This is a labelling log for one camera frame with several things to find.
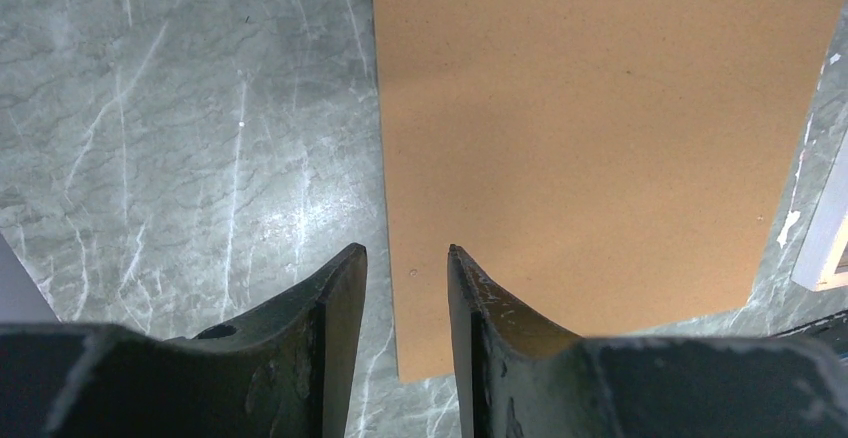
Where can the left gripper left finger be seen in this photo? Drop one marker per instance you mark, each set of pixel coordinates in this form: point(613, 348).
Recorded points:
point(282, 369)

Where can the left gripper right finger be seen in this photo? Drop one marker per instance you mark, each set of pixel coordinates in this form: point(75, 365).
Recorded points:
point(518, 374)

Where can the brown backing board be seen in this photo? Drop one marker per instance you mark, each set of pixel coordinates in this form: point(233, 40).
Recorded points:
point(616, 164)

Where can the white wooden picture frame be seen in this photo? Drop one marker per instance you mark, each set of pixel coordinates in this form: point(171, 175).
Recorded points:
point(817, 267)

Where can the glossy photo print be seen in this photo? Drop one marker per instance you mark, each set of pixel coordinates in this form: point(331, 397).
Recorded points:
point(21, 300)

